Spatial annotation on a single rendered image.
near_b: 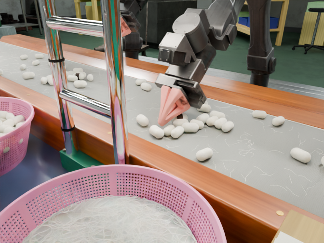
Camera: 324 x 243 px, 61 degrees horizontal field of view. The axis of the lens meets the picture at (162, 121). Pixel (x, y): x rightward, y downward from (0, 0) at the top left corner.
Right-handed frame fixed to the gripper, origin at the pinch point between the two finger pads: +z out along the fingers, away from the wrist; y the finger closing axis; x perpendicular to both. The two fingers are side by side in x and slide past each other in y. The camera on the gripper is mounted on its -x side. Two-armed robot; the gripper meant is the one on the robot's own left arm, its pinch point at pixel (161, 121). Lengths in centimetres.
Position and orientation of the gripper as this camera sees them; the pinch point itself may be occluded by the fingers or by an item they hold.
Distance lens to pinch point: 56.7
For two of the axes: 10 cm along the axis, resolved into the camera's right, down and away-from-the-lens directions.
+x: 4.1, 4.7, 7.8
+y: 7.7, 2.9, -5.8
